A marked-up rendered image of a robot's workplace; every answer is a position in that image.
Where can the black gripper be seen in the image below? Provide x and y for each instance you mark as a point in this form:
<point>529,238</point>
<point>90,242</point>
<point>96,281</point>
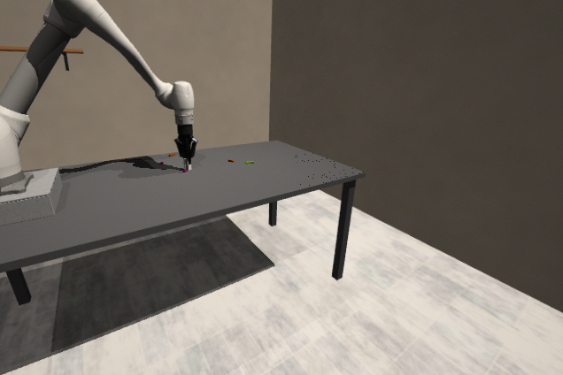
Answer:
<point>184,139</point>

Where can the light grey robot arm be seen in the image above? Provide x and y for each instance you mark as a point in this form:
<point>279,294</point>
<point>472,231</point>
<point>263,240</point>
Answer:
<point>35,66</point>

